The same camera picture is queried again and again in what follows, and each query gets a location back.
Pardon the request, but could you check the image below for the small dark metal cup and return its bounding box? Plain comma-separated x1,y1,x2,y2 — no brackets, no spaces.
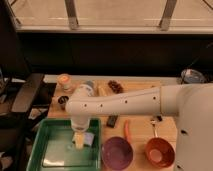
58,96,69,110

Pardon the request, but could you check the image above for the orange lidded jar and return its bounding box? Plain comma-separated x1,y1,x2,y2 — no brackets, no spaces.
57,74,72,91

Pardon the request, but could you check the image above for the orange frying pan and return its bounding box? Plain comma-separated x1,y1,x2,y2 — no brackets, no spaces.
145,119,175,168

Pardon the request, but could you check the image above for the black remote control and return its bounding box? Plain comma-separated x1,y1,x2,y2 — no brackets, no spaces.
106,115,118,128

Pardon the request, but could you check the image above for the blue sponge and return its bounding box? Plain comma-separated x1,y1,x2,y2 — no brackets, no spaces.
71,131,96,147

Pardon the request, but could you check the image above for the green plastic tray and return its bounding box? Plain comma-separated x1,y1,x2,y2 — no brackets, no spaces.
26,119,101,171

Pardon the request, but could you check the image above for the purple bowl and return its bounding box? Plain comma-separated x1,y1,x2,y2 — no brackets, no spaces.
101,137,133,171

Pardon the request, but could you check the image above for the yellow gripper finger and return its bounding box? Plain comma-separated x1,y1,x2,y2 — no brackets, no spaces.
74,132,85,149

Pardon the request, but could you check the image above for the black chair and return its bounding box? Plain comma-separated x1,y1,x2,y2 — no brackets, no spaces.
0,72,46,171

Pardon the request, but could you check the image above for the brown grape bunch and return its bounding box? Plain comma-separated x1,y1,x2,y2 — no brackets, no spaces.
108,80,123,94

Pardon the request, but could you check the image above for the orange carrot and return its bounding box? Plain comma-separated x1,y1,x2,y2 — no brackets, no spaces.
124,120,132,143

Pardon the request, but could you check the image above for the yellow banana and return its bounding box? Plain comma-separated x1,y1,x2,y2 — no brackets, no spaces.
98,85,108,96

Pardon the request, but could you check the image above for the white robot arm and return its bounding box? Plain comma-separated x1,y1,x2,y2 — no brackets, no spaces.
66,83,213,171

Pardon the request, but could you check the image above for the grey bowl at right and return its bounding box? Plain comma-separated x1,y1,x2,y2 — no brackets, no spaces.
181,69,206,84

